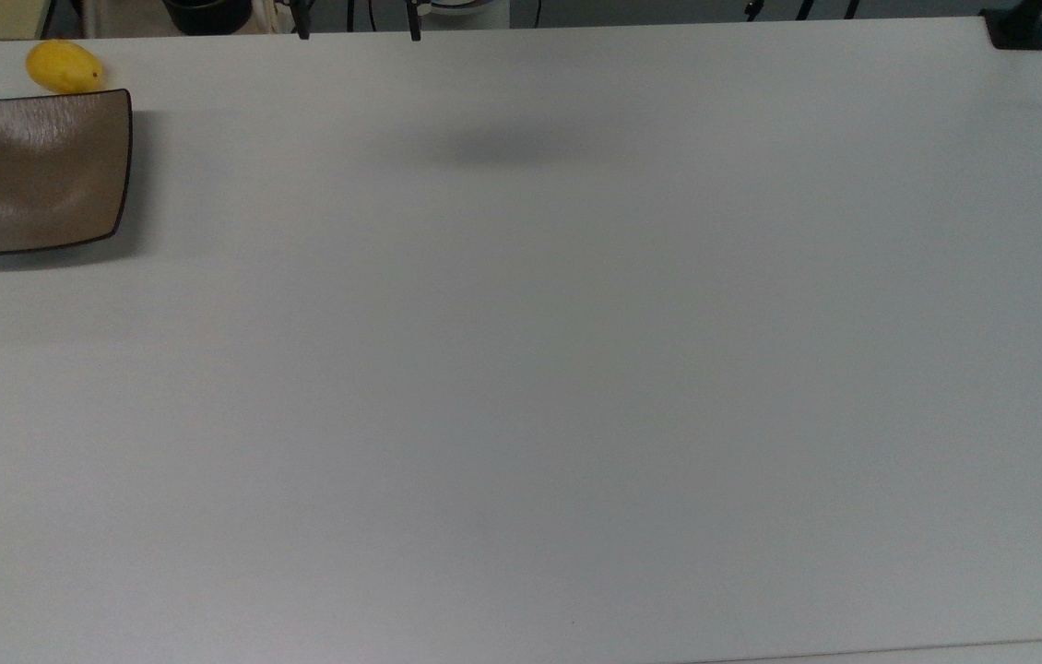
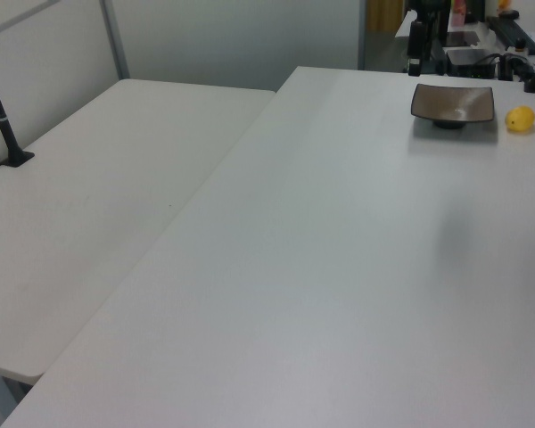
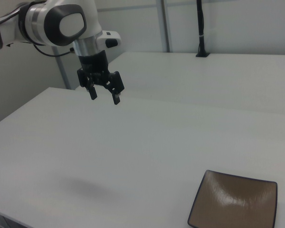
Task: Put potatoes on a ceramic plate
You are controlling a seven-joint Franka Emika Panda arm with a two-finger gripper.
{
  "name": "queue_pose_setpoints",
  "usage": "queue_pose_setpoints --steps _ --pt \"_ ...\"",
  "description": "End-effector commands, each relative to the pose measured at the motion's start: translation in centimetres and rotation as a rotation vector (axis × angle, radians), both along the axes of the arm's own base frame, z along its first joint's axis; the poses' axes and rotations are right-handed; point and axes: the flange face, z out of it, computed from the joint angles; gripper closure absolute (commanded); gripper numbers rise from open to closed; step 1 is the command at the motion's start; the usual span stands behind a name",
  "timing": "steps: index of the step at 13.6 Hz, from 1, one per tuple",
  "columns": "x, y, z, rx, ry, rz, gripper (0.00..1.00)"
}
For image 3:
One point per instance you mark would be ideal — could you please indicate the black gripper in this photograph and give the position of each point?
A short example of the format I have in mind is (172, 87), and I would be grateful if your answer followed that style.
(95, 64)

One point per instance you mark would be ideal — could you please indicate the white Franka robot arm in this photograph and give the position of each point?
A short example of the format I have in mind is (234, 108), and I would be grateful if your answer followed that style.
(69, 23)

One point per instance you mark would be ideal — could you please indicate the brown square ceramic plate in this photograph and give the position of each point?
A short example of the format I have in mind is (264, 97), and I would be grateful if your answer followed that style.
(232, 202)

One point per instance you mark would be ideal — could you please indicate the grey metal partition post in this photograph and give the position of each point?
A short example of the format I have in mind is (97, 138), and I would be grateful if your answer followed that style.
(165, 28)
(63, 71)

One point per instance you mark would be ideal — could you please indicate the black camera pole with base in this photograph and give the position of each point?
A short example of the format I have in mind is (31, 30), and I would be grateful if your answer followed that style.
(201, 23)

